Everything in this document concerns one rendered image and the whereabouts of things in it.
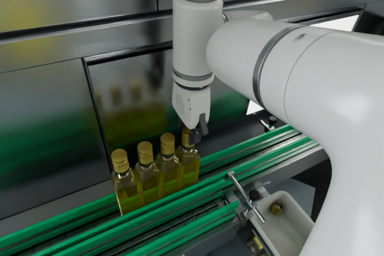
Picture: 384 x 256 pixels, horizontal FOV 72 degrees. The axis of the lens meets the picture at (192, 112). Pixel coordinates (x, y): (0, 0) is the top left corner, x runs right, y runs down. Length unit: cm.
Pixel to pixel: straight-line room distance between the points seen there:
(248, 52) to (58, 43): 40
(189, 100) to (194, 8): 18
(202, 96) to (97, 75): 23
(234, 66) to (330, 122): 13
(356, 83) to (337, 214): 8
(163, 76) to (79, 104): 21
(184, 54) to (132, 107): 27
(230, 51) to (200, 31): 16
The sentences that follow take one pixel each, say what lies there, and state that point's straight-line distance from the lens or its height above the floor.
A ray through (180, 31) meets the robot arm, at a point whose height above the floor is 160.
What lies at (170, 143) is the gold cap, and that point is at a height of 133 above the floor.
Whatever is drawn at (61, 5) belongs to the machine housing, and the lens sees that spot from 57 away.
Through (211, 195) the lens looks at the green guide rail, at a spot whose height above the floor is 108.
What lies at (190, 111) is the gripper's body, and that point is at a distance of 53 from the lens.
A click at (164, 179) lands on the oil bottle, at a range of 70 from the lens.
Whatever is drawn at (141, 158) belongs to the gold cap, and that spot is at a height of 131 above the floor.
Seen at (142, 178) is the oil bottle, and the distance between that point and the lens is 66.
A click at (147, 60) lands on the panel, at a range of 62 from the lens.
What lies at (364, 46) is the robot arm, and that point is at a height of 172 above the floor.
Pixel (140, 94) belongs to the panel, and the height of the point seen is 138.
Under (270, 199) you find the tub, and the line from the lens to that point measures 96.
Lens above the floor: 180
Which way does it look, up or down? 42 degrees down
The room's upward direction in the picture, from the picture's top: 4 degrees clockwise
